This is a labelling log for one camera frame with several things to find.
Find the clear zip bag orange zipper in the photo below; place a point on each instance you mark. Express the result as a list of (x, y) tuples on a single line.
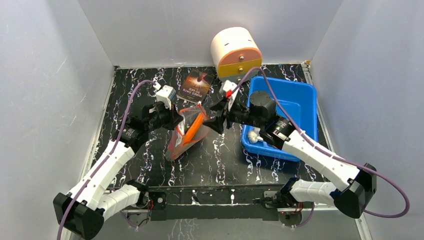
[(175, 147)]

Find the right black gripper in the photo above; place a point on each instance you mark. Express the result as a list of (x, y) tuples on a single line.
[(226, 116)]

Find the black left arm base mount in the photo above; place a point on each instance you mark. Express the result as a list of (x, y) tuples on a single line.
[(148, 204)]

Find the blue plastic bin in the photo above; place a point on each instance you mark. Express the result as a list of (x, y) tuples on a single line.
[(300, 101)]

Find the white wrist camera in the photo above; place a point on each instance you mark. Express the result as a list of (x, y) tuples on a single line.
[(229, 91), (167, 95)]

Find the round white drawer cabinet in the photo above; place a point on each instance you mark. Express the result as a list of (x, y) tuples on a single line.
[(234, 53)]

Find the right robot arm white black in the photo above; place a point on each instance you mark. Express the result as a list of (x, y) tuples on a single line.
[(349, 188)]

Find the aluminium front rail frame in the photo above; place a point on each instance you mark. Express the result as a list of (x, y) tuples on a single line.
[(214, 203)]

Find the white toy garlic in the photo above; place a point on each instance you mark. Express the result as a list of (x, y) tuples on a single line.
[(254, 137)]

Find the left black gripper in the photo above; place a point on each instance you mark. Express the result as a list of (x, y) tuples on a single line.
[(174, 118)]

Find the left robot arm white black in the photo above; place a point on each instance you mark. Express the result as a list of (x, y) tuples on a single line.
[(106, 165)]

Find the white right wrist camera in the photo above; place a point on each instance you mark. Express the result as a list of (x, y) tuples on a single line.
[(229, 91)]

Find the dark paperback book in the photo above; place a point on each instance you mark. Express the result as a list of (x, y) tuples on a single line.
[(195, 87)]

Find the orange toy squash slice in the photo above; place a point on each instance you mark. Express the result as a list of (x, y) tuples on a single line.
[(195, 122)]

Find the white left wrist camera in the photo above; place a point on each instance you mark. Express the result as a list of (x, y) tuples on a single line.
[(167, 95)]

